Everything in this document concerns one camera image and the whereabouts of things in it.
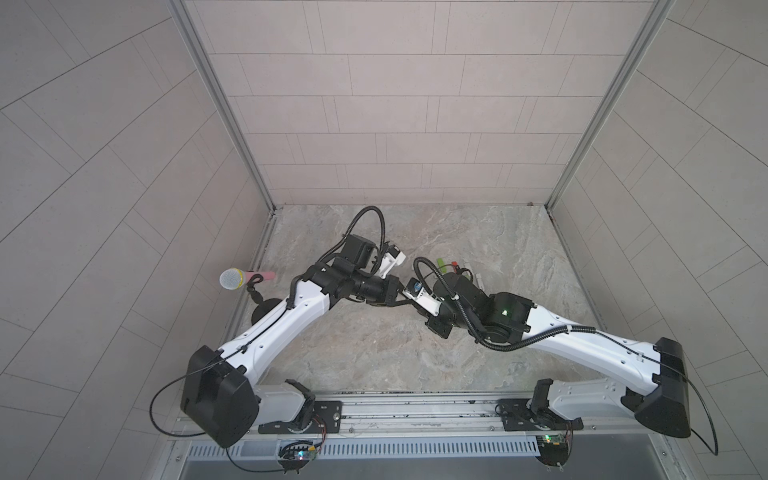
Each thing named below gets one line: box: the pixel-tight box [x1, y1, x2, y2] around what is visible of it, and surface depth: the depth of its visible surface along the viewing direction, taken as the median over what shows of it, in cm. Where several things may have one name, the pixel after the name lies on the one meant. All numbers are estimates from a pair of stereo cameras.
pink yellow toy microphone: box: [219, 268, 277, 290], surface depth 68 cm
